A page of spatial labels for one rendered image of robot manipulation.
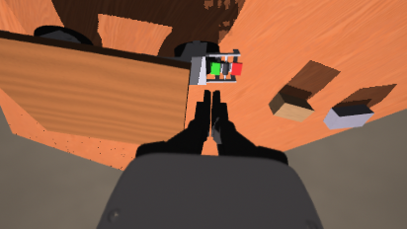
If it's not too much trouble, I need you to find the wooden dolly with black caster wheels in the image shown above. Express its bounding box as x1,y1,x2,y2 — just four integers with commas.
0,26,243,145

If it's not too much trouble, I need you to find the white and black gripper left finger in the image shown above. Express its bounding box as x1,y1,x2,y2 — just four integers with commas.
135,90,211,157

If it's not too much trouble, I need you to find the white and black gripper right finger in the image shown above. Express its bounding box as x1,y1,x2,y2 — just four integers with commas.
211,90,288,165

